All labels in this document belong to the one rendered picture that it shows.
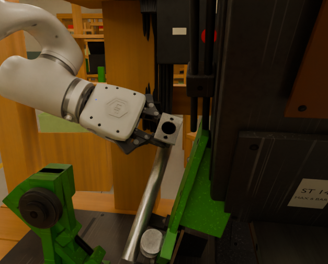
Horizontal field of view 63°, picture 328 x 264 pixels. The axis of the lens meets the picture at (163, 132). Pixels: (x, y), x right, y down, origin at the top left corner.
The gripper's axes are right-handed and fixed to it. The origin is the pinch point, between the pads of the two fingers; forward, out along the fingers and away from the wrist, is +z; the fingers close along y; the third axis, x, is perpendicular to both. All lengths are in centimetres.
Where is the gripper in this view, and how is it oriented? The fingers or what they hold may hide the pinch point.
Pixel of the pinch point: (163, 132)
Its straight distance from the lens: 51.0
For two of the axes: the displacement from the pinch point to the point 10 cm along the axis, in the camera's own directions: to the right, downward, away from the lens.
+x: -1.4, 3.9, 9.1
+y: 3.1, -8.5, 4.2
